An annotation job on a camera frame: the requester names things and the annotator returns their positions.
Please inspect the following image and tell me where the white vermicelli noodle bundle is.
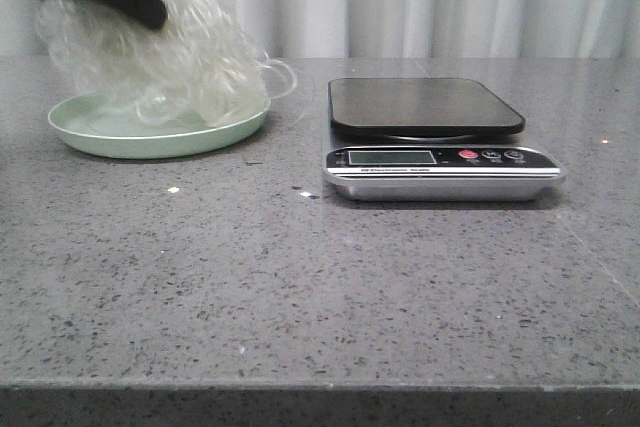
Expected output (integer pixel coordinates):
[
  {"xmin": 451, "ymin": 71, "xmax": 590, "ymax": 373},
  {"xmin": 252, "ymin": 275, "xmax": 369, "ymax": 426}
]
[{"xmin": 36, "ymin": 0, "xmax": 298, "ymax": 127}]

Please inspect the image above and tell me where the light green round plate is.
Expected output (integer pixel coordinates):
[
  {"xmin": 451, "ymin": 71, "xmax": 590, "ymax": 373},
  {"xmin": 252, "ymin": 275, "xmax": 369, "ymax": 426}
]
[{"xmin": 48, "ymin": 92, "xmax": 271, "ymax": 160}]

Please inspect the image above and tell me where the silver black kitchen scale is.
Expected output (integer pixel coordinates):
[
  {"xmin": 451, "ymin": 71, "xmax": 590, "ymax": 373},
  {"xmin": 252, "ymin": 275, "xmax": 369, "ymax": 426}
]
[{"xmin": 323, "ymin": 78, "xmax": 566, "ymax": 202}]

